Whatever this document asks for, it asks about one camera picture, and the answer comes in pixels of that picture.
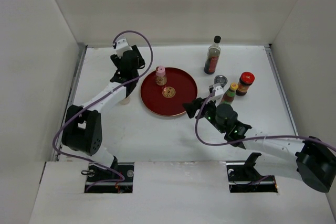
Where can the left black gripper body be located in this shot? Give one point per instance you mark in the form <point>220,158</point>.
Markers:
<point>140,64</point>

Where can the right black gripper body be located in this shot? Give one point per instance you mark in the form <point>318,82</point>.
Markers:
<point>209,112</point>

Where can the pink-lid spice shaker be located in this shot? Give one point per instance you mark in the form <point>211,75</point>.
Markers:
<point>160,76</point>

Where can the yellow-lid spice shaker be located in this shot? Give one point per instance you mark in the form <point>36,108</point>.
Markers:
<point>125,101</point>

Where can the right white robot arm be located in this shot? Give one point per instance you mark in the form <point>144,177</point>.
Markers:
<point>307,159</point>

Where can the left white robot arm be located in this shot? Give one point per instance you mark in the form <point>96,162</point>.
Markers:
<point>82,131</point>

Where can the green-label sauce bottle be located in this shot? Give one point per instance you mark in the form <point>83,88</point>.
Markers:
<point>229,95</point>

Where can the round red lacquer tray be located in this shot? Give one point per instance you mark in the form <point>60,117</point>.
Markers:
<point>167,100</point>

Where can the grey-lid pepper grinder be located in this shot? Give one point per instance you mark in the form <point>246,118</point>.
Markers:
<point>220,79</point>

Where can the red-lid chili sauce jar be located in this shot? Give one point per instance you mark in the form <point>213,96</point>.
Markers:
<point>245,81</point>

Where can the dark soy sauce bottle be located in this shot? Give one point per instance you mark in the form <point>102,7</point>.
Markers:
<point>213,54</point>

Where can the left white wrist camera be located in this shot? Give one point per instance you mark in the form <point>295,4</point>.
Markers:
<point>121,45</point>

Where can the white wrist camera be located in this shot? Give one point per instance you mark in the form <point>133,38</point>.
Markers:
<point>217,92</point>
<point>121,45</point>

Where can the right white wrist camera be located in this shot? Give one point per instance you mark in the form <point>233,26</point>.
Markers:
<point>217,92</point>

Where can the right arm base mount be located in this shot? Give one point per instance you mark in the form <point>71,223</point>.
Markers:
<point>244,178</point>

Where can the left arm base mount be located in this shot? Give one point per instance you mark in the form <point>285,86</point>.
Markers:
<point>101,181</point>

